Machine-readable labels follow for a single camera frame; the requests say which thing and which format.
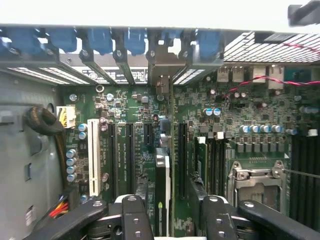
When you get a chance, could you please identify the CPU socket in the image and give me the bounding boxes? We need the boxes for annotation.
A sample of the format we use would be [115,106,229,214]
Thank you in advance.
[227,159,292,216]

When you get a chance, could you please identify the green RAM stick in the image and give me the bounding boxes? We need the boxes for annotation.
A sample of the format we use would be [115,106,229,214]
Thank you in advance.
[193,136,208,196]

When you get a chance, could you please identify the white expansion slot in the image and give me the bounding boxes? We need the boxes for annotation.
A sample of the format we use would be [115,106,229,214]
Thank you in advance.
[87,118,102,197]

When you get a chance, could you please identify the short black expansion slot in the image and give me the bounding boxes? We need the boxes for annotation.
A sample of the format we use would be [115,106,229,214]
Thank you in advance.
[143,123,154,148]

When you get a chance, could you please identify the metal locking lever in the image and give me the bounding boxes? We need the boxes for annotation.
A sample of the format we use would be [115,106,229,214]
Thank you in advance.
[282,167,320,180]

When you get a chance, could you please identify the green motherboard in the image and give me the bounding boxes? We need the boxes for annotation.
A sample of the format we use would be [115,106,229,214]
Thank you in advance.
[57,82,320,240]

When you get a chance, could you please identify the white power connector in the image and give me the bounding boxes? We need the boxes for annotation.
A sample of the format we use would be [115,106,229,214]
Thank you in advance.
[56,104,76,129]

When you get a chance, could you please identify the grey power supply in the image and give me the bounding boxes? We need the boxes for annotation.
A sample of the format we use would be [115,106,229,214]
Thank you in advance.
[0,67,66,240]

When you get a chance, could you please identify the blue slot clip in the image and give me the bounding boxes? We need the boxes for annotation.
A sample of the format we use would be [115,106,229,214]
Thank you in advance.
[124,27,147,56]
[47,27,78,53]
[194,29,223,63]
[0,27,38,58]
[87,27,113,55]

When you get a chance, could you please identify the black open PC case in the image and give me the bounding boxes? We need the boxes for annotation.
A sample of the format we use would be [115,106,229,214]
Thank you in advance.
[0,22,320,240]

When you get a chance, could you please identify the dark grey bar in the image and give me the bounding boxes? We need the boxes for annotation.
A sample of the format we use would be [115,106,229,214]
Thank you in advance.
[287,0,320,26]

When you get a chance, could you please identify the red yellow wire bundle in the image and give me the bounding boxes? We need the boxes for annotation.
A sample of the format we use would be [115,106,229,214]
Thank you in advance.
[48,189,78,219]

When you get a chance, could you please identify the black sleeved power cable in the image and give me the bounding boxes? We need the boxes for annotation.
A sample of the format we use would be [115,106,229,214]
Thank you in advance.
[26,106,66,187]

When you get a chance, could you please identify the red black twisted wire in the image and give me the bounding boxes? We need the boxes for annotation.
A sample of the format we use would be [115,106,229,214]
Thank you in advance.
[221,74,320,100]

